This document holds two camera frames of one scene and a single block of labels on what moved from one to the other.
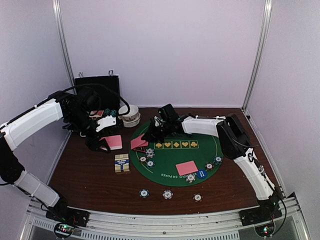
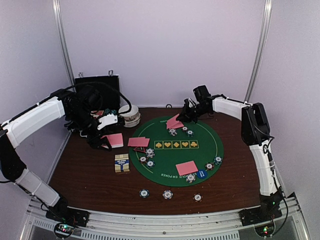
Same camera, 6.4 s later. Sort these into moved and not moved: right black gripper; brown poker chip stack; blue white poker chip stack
Moved: right black gripper
Not moved: blue white poker chip stack; brown poker chip stack
